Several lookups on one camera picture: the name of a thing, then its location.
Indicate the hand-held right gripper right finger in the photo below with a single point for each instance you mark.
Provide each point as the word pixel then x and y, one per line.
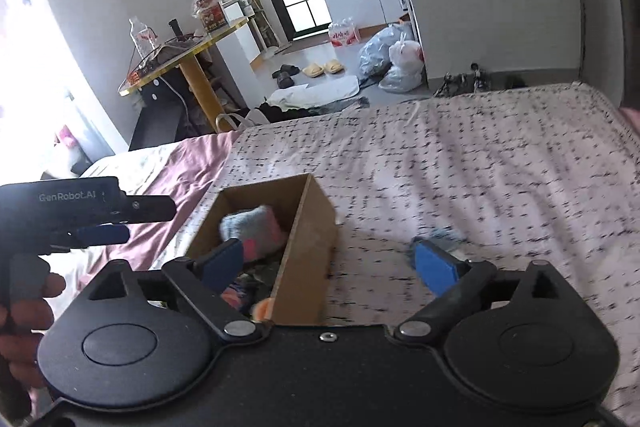
pixel 436 267

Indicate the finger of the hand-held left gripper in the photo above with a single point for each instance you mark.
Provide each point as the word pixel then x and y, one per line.
pixel 147 208
pixel 102 234

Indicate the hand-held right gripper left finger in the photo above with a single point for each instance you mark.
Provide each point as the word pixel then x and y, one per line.
pixel 225 259

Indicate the blue fluffy plush toy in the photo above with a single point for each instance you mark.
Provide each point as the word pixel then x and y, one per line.
pixel 257 229

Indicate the orange green squishy toy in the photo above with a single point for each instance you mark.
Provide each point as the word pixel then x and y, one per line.
pixel 263 309

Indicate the brown cardboard box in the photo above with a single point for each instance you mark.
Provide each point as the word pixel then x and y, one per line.
pixel 305 257

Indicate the person's left hand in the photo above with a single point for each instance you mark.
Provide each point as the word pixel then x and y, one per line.
pixel 27 324

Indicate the pink bed sheet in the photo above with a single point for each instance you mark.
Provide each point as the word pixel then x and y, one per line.
pixel 165 187

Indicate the white quilt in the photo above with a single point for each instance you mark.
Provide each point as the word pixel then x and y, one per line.
pixel 130 164

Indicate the black low cabinet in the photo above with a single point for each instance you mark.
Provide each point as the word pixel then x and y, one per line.
pixel 160 112

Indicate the round table with yellow rim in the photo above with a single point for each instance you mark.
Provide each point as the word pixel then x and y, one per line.
pixel 192 52

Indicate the dark clothes on floor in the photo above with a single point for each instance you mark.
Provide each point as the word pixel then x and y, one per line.
pixel 300 111

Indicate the clear plastic water bottle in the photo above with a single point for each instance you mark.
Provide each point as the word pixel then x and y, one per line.
pixel 140 38

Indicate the small black bottle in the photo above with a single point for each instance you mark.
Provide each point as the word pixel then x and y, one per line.
pixel 175 28

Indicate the clear plastic bag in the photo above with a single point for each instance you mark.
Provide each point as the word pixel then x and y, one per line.
pixel 400 79

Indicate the pair of black slippers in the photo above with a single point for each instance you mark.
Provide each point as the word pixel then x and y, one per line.
pixel 286 76

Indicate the white floor towel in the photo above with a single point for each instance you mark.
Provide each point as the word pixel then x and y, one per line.
pixel 320 92

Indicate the red snack bag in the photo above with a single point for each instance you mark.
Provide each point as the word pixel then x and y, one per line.
pixel 210 14

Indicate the yellow slipper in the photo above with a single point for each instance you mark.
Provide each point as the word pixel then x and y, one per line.
pixel 313 70
pixel 334 66

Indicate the white plastic bag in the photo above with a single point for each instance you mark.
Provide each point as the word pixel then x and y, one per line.
pixel 406 54

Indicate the grey-blue plastic bag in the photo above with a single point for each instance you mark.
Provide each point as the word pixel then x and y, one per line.
pixel 380 49

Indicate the pack of water bottles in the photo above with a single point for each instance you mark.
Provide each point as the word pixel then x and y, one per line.
pixel 345 33

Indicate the black panel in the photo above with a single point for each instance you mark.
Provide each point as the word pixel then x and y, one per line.
pixel 627 22

